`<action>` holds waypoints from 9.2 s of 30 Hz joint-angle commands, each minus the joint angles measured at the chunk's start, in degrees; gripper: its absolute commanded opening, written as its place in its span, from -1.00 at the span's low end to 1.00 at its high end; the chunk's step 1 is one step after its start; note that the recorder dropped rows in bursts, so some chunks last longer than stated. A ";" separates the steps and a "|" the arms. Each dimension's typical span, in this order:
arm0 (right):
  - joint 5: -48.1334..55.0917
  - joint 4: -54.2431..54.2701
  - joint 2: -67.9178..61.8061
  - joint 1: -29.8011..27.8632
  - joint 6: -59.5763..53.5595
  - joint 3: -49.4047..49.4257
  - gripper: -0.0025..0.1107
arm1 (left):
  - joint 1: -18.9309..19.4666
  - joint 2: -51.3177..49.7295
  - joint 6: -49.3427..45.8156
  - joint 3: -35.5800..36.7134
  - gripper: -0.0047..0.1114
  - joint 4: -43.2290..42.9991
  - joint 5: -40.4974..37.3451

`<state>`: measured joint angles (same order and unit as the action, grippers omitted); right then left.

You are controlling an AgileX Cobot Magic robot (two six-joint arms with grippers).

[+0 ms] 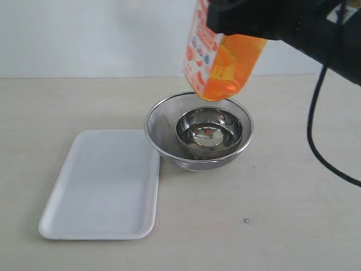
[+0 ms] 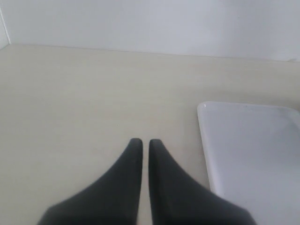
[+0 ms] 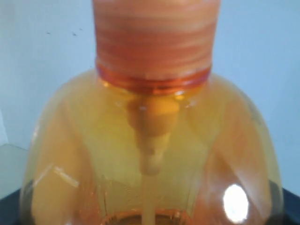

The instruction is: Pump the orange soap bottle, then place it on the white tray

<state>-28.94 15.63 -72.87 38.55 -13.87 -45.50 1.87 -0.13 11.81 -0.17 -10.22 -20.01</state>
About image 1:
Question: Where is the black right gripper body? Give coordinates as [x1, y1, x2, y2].
[262, 1, 347, 41]

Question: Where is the orange dish soap pump bottle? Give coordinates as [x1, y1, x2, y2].
[184, 1, 267, 102]

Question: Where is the black right camera cable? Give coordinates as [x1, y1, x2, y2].
[306, 0, 361, 187]

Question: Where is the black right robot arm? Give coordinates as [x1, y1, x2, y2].
[206, 0, 360, 85]

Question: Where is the steel mesh colander bowl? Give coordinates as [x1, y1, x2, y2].
[144, 92, 254, 171]

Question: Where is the small stainless steel bowl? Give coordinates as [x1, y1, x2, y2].
[175, 107, 243, 158]

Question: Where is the white rectangular plastic tray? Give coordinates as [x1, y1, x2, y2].
[38, 129, 160, 240]

